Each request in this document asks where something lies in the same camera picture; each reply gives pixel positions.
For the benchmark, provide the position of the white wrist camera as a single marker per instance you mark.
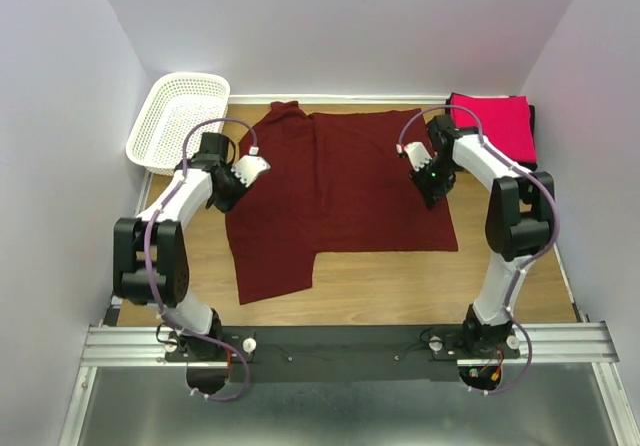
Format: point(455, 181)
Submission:
point(250, 167)
point(416, 153)

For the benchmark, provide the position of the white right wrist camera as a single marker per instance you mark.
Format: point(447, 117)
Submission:
point(416, 153)

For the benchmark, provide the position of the folded black t shirt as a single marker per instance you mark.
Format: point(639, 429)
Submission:
point(533, 141)

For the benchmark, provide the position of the maroon t shirt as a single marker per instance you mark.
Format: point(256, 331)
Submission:
point(336, 184)

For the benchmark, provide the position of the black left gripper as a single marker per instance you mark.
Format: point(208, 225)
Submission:
point(226, 205)

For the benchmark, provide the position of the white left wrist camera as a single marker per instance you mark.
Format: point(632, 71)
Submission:
point(250, 167)

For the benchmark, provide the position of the white plastic laundry basket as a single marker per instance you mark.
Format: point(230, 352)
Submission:
point(174, 105)

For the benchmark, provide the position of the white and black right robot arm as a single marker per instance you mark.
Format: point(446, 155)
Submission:
point(521, 223)

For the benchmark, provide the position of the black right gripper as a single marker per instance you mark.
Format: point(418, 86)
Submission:
point(430, 193)

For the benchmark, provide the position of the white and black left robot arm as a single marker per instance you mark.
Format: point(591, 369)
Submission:
point(150, 261)

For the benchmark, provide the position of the folded pink t shirt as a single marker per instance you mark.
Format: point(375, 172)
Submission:
point(500, 126)

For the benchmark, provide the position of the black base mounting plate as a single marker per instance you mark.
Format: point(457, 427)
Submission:
point(252, 355)

